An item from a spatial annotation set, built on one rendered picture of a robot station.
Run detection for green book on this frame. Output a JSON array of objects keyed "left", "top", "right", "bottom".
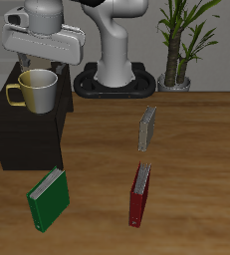
[{"left": 25, "top": 165, "right": 72, "bottom": 234}]

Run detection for white-yellow mug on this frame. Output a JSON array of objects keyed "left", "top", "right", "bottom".
[{"left": 5, "top": 68, "right": 60, "bottom": 116}]

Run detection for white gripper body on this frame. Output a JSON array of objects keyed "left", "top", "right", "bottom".
[{"left": 1, "top": 22, "right": 87, "bottom": 67}]

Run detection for dark brown desk caddy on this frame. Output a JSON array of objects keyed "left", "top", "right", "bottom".
[{"left": 0, "top": 61, "right": 75, "bottom": 172}]

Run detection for grey book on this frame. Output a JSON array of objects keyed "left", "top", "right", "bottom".
[{"left": 137, "top": 105, "right": 157, "bottom": 153}]

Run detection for green pot plant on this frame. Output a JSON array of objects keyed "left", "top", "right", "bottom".
[{"left": 156, "top": 0, "right": 223, "bottom": 94}]

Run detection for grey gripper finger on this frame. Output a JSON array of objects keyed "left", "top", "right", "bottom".
[
  {"left": 18, "top": 52, "right": 32, "bottom": 73},
  {"left": 55, "top": 62, "right": 68, "bottom": 77}
]

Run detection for red book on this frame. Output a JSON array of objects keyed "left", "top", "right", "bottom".
[{"left": 127, "top": 160, "right": 152, "bottom": 229}]

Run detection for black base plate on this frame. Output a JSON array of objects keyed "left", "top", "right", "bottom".
[{"left": 73, "top": 61, "right": 157, "bottom": 100}]

